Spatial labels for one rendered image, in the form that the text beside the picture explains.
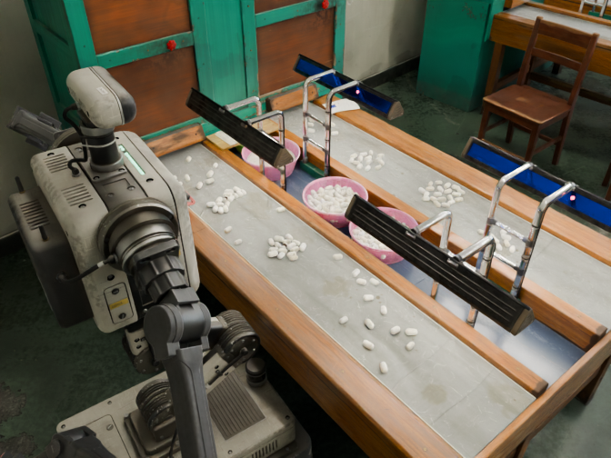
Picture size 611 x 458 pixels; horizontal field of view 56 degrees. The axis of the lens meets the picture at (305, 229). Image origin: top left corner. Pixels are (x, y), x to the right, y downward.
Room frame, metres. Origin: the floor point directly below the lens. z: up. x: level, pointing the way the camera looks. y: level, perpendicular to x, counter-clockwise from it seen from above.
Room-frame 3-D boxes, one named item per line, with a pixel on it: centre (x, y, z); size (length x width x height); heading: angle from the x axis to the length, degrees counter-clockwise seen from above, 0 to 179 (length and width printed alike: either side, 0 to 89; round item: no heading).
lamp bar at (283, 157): (1.94, 0.27, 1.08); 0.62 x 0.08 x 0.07; 39
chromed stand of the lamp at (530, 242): (1.49, -0.72, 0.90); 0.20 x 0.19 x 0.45; 39
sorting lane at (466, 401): (1.57, 0.04, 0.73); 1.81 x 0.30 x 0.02; 39
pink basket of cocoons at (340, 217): (1.91, -0.12, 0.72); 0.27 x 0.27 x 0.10
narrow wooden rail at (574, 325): (1.89, -0.35, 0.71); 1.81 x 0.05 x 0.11; 39
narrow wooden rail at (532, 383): (1.68, -0.10, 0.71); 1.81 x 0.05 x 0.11; 39
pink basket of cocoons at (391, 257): (1.69, -0.30, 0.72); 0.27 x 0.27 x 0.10
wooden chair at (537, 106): (3.39, -1.44, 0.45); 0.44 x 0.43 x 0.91; 39
